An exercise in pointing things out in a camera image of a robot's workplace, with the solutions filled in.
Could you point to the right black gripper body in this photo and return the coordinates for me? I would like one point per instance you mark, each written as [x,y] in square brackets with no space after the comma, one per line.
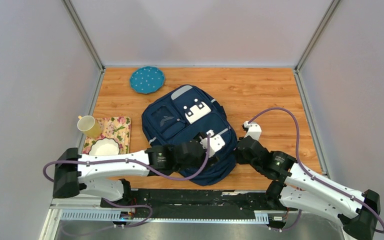
[240,159]

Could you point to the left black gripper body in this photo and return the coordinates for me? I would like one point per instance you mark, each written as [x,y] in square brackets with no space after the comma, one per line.
[213,160]

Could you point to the navy blue backpack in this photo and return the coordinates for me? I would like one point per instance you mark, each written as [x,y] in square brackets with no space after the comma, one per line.
[181,115]

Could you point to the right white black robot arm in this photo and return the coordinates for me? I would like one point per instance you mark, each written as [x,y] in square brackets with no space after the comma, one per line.
[294,185]

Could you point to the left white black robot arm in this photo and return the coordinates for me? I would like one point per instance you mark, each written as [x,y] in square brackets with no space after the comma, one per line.
[76,173]

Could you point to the floral placemat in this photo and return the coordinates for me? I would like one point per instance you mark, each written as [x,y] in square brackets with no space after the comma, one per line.
[117,128]

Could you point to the teal polka dot plate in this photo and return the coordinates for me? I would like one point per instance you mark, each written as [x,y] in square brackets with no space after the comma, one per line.
[147,80]

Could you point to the white scalloped bowl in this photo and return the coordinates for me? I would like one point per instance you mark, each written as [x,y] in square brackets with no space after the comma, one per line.
[104,147]

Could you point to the yellow mug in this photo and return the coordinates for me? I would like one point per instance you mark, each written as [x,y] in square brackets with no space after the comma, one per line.
[89,126]

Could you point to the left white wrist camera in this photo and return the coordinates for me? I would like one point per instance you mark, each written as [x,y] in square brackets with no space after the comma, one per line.
[212,142]

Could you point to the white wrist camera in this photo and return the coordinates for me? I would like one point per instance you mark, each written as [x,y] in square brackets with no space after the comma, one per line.
[252,129]
[212,142]

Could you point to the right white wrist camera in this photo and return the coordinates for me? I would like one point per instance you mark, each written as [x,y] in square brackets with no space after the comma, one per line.
[252,129]

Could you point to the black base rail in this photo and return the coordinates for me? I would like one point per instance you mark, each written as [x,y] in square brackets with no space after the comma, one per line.
[201,204]

